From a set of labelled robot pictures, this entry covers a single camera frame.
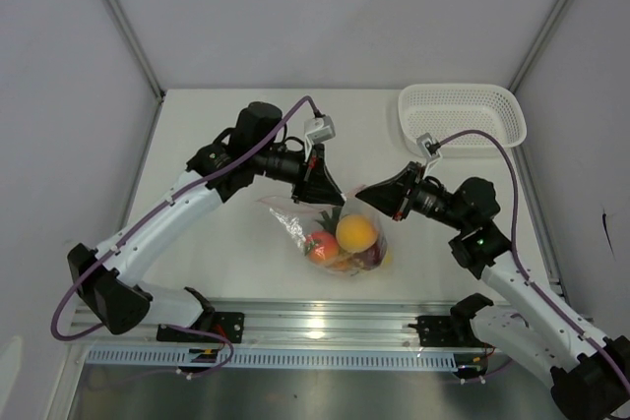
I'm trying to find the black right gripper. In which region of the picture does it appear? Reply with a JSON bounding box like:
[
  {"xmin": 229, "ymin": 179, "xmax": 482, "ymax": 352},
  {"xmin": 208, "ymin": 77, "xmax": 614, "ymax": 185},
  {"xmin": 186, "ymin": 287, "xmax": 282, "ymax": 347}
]
[{"xmin": 356, "ymin": 161, "xmax": 470, "ymax": 232}]

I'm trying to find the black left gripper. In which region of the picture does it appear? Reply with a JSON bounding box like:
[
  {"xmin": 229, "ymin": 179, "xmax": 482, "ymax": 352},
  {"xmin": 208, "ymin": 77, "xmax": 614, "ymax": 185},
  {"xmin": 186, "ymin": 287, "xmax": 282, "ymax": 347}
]
[{"xmin": 253, "ymin": 141, "xmax": 345, "ymax": 207}]

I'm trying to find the pink toy peach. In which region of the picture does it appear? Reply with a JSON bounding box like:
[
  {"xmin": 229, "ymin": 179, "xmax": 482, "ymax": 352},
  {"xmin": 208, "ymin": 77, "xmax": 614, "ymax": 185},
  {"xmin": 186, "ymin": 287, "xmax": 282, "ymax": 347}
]
[
  {"xmin": 336, "ymin": 214, "xmax": 379, "ymax": 253},
  {"xmin": 304, "ymin": 231, "xmax": 340, "ymax": 265}
]

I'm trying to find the clear pink-dotted zip bag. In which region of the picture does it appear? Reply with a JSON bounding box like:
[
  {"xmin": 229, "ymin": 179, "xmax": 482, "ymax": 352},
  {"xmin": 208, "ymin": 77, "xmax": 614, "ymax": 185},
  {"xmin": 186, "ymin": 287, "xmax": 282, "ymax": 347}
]
[{"xmin": 258, "ymin": 185, "xmax": 392, "ymax": 276}]

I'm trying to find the dark red toy apple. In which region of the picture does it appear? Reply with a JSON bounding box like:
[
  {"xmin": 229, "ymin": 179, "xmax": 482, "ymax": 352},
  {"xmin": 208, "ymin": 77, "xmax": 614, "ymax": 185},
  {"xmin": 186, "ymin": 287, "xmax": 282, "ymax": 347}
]
[{"xmin": 357, "ymin": 241, "xmax": 383, "ymax": 270}]

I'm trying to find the orange toy pineapple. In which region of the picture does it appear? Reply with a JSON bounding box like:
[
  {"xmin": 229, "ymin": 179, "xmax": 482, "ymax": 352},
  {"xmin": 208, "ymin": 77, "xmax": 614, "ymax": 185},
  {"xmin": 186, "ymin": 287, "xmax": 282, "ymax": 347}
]
[{"xmin": 307, "ymin": 207, "xmax": 376, "ymax": 273}]

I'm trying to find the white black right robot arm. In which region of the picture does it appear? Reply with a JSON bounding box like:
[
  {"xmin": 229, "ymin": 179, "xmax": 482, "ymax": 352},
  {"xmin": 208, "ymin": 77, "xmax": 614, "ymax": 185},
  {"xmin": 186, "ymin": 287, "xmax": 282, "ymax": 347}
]
[{"xmin": 356, "ymin": 162, "xmax": 629, "ymax": 419}]

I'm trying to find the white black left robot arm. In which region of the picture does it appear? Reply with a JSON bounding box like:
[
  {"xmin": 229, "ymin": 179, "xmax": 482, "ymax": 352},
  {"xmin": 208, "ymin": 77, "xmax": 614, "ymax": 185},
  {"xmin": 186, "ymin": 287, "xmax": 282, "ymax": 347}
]
[{"xmin": 67, "ymin": 101, "xmax": 345, "ymax": 341}]

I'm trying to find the white perforated plastic basket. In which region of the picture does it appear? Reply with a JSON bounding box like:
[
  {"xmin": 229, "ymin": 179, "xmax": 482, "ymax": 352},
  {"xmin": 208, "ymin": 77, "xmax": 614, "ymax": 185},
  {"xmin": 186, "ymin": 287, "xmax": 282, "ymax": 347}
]
[{"xmin": 398, "ymin": 84, "xmax": 527, "ymax": 155}]

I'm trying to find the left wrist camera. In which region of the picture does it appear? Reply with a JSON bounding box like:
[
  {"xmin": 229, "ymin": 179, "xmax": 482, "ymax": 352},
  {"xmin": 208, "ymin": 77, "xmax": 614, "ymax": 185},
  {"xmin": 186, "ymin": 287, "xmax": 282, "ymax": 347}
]
[{"xmin": 304, "ymin": 115, "xmax": 336, "ymax": 157}]

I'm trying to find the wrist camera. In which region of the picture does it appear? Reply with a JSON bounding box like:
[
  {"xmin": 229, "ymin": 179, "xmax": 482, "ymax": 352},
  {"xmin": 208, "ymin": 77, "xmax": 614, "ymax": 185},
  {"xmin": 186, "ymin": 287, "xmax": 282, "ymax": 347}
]
[
  {"xmin": 416, "ymin": 133, "xmax": 442, "ymax": 177},
  {"xmin": 304, "ymin": 115, "xmax": 336, "ymax": 157}
]

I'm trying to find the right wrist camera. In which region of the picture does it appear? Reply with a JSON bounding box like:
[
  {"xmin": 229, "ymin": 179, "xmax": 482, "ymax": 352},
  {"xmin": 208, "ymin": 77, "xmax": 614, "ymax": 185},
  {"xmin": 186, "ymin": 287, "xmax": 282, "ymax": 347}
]
[{"xmin": 416, "ymin": 133, "xmax": 442, "ymax": 177}]

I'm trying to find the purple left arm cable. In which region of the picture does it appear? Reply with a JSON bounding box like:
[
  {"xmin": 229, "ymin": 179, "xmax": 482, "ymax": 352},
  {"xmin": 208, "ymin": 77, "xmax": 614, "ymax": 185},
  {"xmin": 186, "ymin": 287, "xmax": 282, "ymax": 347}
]
[{"xmin": 50, "ymin": 94, "xmax": 321, "ymax": 342}]

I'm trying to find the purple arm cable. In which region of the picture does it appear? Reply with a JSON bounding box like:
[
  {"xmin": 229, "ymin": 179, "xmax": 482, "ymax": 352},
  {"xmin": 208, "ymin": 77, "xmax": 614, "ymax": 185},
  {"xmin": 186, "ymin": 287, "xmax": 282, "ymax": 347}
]
[
  {"xmin": 427, "ymin": 129, "xmax": 630, "ymax": 399},
  {"xmin": 50, "ymin": 94, "xmax": 321, "ymax": 342}
]

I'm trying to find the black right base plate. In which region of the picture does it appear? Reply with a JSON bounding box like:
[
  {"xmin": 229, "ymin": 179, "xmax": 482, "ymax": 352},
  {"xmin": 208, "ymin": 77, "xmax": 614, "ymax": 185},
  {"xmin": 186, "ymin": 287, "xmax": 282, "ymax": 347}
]
[{"xmin": 408, "ymin": 315, "xmax": 484, "ymax": 348}]

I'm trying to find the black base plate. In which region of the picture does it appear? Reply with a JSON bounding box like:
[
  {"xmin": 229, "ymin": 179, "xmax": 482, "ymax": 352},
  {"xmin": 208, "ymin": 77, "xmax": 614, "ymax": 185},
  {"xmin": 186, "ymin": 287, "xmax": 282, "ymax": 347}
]
[
  {"xmin": 408, "ymin": 315, "xmax": 484, "ymax": 348},
  {"xmin": 157, "ymin": 312, "xmax": 245, "ymax": 344}
]

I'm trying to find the aluminium mounting rail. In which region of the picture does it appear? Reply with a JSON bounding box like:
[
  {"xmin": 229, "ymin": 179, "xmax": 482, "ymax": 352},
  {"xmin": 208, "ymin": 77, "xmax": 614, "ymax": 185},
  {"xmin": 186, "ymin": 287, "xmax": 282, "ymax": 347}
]
[{"xmin": 53, "ymin": 288, "xmax": 452, "ymax": 350}]

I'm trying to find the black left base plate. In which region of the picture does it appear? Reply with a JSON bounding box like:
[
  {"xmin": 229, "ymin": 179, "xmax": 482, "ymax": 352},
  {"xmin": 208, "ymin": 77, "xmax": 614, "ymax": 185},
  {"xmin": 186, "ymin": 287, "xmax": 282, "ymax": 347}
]
[{"xmin": 157, "ymin": 312, "xmax": 245, "ymax": 344}]

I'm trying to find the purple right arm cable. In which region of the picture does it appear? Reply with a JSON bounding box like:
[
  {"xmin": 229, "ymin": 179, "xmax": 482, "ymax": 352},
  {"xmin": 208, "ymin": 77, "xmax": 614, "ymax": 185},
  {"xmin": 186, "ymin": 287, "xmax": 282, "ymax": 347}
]
[{"xmin": 427, "ymin": 129, "xmax": 630, "ymax": 399}]

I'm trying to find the white slotted cable duct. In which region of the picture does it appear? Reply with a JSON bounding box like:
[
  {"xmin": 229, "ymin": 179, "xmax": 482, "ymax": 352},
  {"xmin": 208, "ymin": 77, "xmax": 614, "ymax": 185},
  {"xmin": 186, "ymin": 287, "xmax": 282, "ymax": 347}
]
[{"xmin": 86, "ymin": 345, "xmax": 458, "ymax": 372}]

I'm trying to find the grey aluminium corner post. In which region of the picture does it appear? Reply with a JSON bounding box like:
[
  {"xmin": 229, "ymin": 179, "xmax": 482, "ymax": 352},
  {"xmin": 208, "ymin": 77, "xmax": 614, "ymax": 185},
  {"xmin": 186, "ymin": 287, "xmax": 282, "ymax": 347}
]
[{"xmin": 507, "ymin": 0, "xmax": 575, "ymax": 94}]

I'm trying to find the left grey corner post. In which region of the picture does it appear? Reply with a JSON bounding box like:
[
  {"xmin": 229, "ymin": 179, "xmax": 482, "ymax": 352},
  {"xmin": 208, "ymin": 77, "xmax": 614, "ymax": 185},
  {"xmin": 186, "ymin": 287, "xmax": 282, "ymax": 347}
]
[{"xmin": 101, "ymin": 0, "xmax": 165, "ymax": 102}]

